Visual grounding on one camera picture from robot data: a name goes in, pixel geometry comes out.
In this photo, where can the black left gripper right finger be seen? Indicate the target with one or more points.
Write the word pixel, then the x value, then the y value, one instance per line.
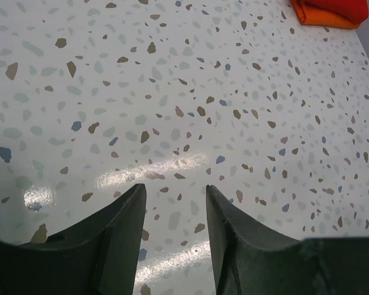
pixel 250 258

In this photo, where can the orange folded t shirt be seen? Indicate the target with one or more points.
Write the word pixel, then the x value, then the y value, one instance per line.
pixel 323 19

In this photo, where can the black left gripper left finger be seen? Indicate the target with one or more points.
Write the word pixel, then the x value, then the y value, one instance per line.
pixel 97 255

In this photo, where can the red folded t shirt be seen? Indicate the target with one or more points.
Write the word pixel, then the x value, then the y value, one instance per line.
pixel 335 7

